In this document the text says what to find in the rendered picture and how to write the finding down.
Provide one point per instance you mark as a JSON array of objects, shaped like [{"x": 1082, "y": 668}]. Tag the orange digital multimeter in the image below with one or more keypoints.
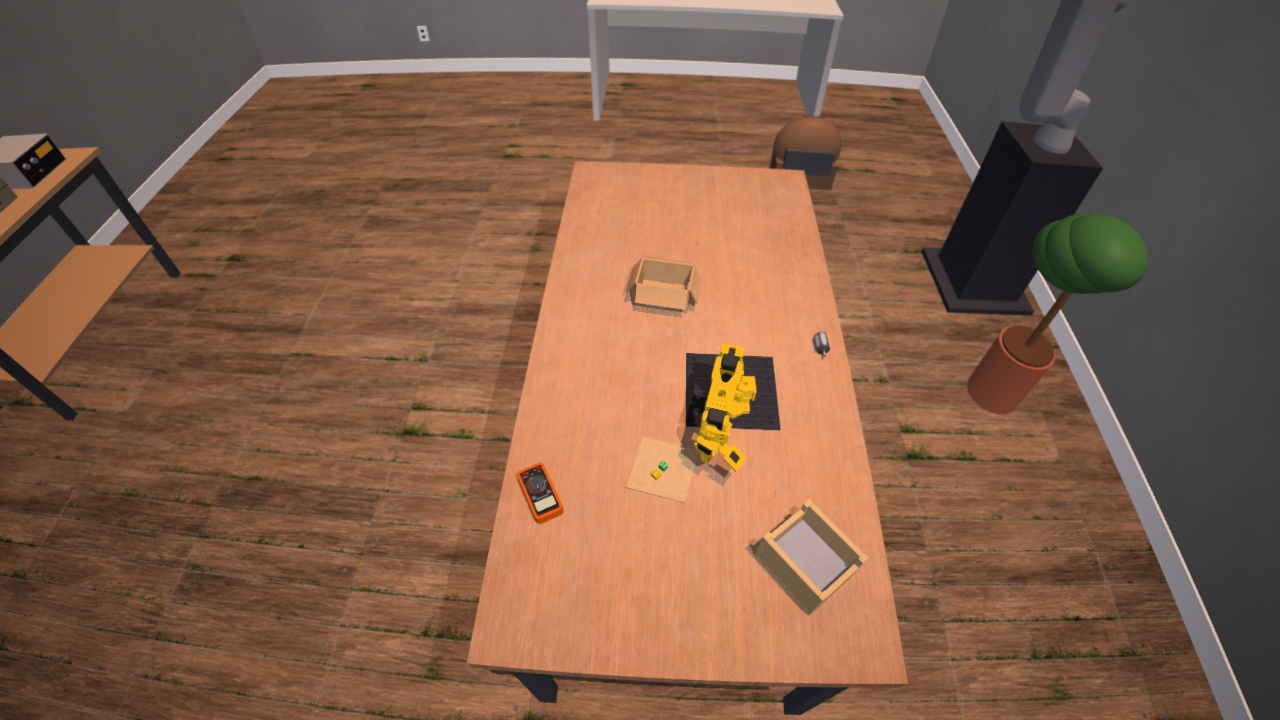
[{"x": 542, "y": 497}]

